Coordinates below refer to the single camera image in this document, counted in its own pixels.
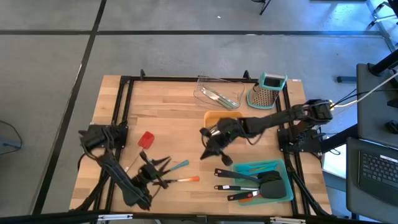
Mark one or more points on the long teal utensil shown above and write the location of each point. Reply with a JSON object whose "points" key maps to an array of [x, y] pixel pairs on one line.
{"points": [[267, 165]]}

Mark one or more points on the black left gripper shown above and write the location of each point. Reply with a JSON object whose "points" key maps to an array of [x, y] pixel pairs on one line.
{"points": [[147, 172]]}

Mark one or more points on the black stand leg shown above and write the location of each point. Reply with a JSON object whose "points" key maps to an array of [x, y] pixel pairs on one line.
{"points": [[265, 7]]}

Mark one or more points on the slotted all-black nylon turner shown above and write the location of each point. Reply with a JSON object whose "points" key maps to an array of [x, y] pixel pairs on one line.
{"points": [[230, 174]]}

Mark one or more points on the dark metal foot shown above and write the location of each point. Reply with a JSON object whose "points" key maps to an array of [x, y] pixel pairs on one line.
{"points": [[345, 79]]}

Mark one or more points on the orange silicone spatula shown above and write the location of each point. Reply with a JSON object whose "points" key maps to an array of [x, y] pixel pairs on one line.
{"points": [[245, 200]]}

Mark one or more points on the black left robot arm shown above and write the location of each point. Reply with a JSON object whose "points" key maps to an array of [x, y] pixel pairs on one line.
{"points": [[118, 177]]}

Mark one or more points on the solid black turner steel neck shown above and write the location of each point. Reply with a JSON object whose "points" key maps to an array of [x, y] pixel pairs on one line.
{"points": [[273, 189]]}

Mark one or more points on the grey laptop black keyboard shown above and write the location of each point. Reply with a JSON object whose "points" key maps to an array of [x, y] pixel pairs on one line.
{"points": [[377, 171]]}

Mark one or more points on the grey side table top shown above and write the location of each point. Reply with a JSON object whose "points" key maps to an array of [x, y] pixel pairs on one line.
{"points": [[373, 109]]}

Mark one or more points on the silver metal bracket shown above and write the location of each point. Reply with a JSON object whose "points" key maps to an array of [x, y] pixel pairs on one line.
{"points": [[115, 217], [289, 221]]}

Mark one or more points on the yellow plastic bin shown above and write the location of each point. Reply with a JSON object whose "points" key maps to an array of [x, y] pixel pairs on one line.
{"points": [[217, 116]]}

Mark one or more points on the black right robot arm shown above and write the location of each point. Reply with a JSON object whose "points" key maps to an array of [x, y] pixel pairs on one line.
{"points": [[273, 119]]}

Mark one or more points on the steel box grater teal trim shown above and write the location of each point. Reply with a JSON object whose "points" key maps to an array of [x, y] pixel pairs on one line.
{"points": [[267, 93]]}

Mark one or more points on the translucent teal plastic bin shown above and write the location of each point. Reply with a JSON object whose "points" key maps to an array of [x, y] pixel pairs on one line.
{"points": [[289, 186]]}

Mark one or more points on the clear plastic bin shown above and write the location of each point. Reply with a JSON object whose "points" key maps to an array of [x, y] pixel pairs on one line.
{"points": [[202, 82]]}

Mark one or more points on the black stand pole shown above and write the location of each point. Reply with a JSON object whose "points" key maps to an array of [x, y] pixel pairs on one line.
{"points": [[385, 65]]}

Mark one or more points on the white box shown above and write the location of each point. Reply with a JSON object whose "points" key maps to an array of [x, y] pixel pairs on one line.
{"points": [[334, 161]]}

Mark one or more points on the black aluminium table frame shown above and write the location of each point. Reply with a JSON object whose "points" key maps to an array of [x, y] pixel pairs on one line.
{"points": [[155, 78]]}

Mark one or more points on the black desk leg bar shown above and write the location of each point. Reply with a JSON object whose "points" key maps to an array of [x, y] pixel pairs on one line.
{"points": [[339, 138]]}

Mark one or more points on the black horizontal rail bar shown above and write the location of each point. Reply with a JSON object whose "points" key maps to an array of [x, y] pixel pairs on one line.
{"points": [[46, 217]]}

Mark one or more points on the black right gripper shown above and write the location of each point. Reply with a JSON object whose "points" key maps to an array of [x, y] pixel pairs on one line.
{"points": [[227, 133]]}

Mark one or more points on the small teal silicone spatula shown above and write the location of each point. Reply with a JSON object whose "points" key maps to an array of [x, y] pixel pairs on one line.
{"points": [[245, 172]]}

